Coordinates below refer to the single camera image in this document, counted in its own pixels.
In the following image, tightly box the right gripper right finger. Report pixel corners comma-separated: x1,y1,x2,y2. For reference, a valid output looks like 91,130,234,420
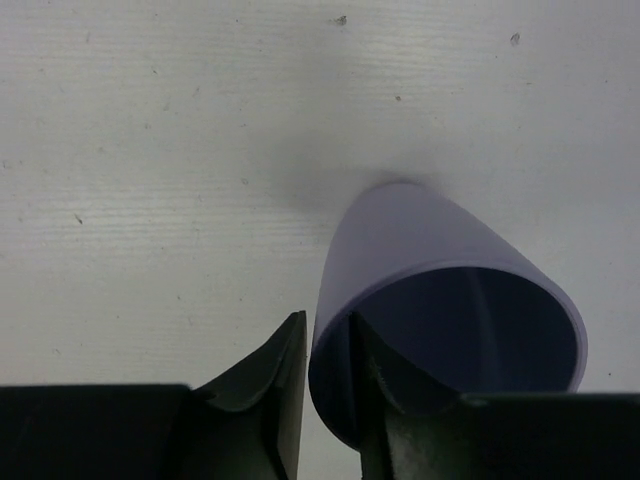
349,313,470,479

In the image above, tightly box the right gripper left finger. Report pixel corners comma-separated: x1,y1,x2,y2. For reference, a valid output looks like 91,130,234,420
189,311,307,479

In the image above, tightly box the lavender plastic cup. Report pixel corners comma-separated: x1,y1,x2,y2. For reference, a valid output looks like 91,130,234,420
309,183,588,447

